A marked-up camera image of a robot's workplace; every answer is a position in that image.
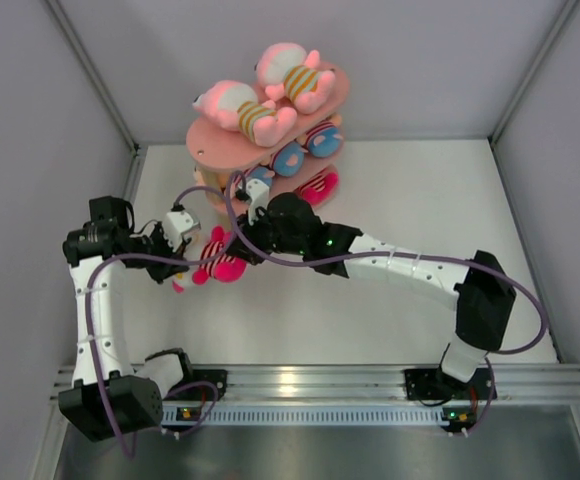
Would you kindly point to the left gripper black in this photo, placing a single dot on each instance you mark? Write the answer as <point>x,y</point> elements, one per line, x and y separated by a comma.
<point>159,233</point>

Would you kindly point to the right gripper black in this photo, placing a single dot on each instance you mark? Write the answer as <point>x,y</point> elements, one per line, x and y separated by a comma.
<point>251,232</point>

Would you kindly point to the white glasses plush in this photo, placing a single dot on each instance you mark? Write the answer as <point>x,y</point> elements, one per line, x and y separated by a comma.
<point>320,187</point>
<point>224,269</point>

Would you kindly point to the orange-head blue-body plush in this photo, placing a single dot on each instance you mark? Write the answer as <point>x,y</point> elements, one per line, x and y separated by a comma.
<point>324,138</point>

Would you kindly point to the large pink frog plush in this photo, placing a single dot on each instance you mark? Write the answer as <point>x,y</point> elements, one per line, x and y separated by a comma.
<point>235,106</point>

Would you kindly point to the small pink frog plush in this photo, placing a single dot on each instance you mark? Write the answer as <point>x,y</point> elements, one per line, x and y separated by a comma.
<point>288,71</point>

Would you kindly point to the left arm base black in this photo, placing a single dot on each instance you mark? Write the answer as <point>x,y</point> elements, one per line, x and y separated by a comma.
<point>196,384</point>

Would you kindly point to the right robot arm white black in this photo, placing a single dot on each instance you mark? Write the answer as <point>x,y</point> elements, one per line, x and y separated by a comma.
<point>476,290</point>

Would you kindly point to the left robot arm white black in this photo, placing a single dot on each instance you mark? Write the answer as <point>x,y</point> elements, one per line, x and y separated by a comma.
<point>108,397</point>

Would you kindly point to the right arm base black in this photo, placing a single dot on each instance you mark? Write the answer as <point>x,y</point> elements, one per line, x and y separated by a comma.
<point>431,387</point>

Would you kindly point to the blue plush on shelf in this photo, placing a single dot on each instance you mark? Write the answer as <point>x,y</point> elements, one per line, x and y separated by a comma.
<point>237,181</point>
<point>287,161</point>

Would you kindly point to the pink three-tier shelf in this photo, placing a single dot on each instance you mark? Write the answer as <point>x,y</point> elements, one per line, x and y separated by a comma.
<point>218,152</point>

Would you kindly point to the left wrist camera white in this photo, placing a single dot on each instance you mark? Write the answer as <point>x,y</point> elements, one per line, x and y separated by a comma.
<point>179,226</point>

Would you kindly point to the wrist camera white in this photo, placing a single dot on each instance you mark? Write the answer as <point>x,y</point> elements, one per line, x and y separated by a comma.
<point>179,226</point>
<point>256,194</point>

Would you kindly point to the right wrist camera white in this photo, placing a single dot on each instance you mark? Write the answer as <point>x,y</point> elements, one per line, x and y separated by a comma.
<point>256,194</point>

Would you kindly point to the aluminium mounting rail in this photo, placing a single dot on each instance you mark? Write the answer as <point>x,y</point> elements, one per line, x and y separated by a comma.
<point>514,383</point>

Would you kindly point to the slotted cable duct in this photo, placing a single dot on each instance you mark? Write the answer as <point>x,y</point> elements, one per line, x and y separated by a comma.
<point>175,416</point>

